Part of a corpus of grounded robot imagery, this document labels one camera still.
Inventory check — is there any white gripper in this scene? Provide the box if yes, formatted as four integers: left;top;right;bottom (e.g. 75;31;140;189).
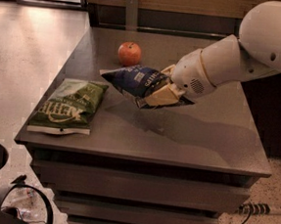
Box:
144;49;216;107

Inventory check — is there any left metal shelf bracket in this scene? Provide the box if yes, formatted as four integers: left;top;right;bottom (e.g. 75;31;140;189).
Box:
125;0;139;31

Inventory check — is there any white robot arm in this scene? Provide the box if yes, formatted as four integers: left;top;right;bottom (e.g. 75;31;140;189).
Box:
146;1;281;107

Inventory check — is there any red apple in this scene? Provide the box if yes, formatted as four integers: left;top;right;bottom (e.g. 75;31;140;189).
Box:
117;41;142;67

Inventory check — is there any white power strip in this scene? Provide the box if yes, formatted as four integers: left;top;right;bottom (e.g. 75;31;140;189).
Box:
237;202;281;215

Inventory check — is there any blue chip bag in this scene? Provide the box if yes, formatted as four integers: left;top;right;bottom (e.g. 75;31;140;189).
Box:
100;65;194;110

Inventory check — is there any black curved cable hoop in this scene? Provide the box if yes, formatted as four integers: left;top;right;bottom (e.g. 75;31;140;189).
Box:
0;175;54;224

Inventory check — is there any grey drawer cabinet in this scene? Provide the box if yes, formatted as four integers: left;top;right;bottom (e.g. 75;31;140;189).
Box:
7;21;281;224

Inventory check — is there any green jalapeno chip bag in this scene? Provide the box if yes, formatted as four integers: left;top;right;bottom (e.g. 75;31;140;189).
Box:
27;78;109;135

